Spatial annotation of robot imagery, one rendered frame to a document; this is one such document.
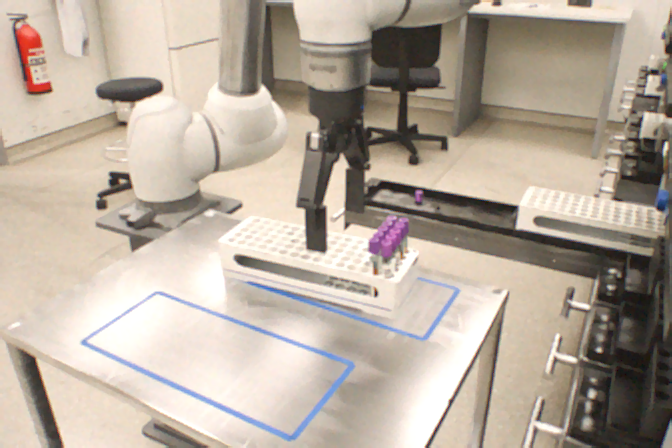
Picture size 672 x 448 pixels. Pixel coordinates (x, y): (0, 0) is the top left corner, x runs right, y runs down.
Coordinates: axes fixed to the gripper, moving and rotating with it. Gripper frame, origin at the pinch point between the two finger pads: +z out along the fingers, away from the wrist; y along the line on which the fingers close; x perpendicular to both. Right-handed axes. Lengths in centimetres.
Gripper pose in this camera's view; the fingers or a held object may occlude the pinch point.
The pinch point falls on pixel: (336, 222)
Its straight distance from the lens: 84.5
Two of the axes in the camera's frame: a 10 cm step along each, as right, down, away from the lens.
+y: -4.0, 4.1, -8.2
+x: 9.2, 1.8, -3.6
